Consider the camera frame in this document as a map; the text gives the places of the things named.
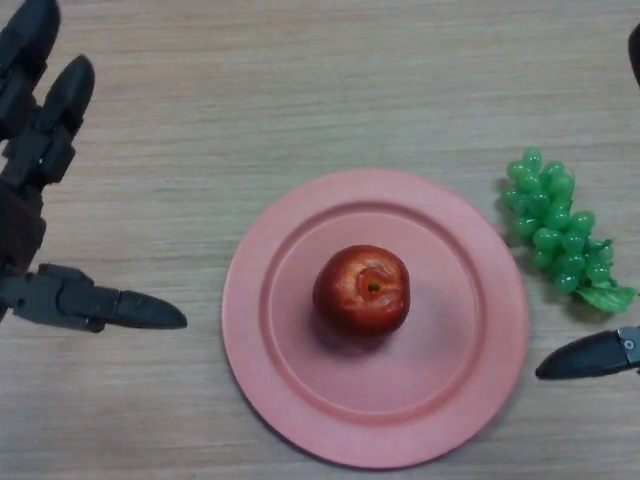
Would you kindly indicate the red apple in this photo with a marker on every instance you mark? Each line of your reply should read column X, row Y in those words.
column 350, row 305

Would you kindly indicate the green grape bunch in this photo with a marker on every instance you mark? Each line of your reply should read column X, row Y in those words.
column 550, row 220

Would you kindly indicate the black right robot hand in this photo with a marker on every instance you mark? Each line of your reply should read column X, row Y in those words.
column 590, row 357

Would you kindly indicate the pink round plate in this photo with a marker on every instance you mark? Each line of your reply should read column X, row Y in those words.
column 445, row 350

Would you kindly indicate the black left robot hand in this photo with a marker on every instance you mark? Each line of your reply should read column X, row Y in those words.
column 50, row 300

